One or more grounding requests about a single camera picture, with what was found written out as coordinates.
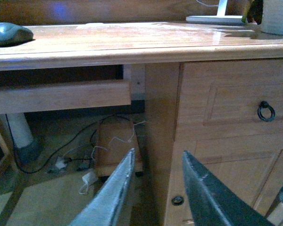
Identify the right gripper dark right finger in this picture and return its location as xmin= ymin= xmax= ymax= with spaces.
xmin=182 ymin=150 xmax=272 ymax=226

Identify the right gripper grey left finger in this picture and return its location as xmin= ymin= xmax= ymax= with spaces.
xmin=70 ymin=148 xmax=135 ymax=226

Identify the wooden pull-out keyboard tray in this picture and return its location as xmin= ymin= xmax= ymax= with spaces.
xmin=0 ymin=80 xmax=131 ymax=114

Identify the grey computer mouse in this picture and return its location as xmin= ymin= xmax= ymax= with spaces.
xmin=0 ymin=23 xmax=33 ymax=47

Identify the white power adapter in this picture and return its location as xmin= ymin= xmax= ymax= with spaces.
xmin=79 ymin=170 xmax=98 ymax=195

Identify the small wooden box under desk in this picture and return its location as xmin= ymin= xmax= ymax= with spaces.
xmin=95 ymin=121 xmax=143 ymax=177

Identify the wooden desk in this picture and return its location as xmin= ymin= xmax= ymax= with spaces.
xmin=0 ymin=22 xmax=283 ymax=226

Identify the white lamp base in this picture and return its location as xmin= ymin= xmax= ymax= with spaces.
xmin=186 ymin=0 xmax=245 ymax=25

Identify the grey cylindrical container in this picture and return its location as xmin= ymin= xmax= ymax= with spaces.
xmin=261 ymin=0 xmax=283 ymax=35

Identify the black floor cable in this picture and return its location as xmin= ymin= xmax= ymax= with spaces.
xmin=5 ymin=114 xmax=133 ymax=174

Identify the black ring drawer pull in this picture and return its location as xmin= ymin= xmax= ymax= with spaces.
xmin=257 ymin=101 xmax=275 ymax=122

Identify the white thin cable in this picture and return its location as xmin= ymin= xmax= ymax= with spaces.
xmin=195 ymin=0 xmax=221 ymax=8

